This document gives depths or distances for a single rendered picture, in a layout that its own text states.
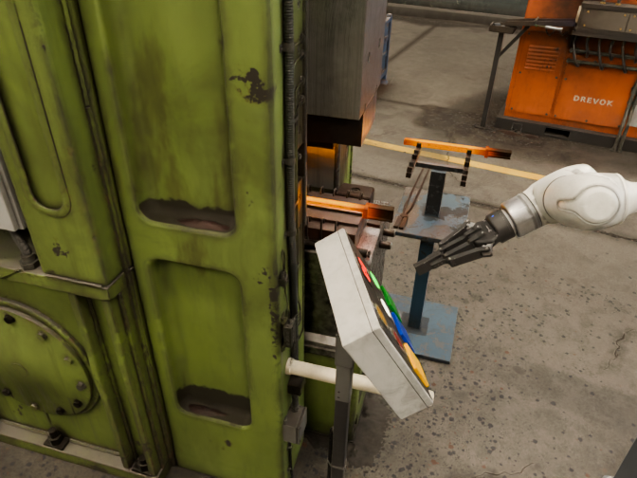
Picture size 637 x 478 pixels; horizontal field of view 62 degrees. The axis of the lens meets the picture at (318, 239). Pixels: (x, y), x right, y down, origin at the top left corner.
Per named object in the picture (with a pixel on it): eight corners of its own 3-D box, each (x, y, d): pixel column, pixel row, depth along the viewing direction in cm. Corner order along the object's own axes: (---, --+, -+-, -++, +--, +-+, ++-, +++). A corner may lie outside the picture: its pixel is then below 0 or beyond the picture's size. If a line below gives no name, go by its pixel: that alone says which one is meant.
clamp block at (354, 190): (373, 202, 191) (374, 186, 188) (369, 214, 185) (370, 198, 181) (340, 197, 194) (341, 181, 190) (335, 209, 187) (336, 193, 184)
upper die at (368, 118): (374, 120, 162) (377, 90, 156) (361, 147, 146) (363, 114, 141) (245, 105, 171) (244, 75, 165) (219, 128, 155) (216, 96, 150)
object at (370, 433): (413, 376, 243) (413, 375, 242) (393, 493, 197) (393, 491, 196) (330, 358, 252) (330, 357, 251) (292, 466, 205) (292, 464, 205)
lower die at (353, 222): (366, 219, 182) (368, 197, 177) (354, 252, 166) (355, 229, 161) (251, 201, 191) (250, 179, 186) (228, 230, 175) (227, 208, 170)
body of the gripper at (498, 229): (520, 243, 122) (483, 262, 124) (504, 223, 129) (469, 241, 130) (512, 220, 118) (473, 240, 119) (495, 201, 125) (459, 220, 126)
